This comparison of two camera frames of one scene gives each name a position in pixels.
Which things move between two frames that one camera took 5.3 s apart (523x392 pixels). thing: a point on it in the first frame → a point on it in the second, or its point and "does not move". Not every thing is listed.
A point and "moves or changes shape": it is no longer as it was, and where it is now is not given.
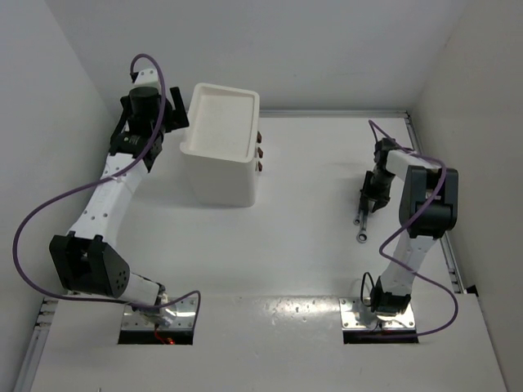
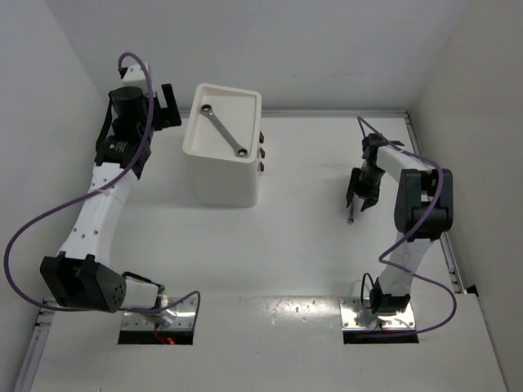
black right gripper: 368,193 → 373,195
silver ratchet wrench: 356,221 moves or changes shape
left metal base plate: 184,309 does not move
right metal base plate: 355,314 does not move
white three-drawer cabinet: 220,144 does not move
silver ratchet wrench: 363,235 → 207,110
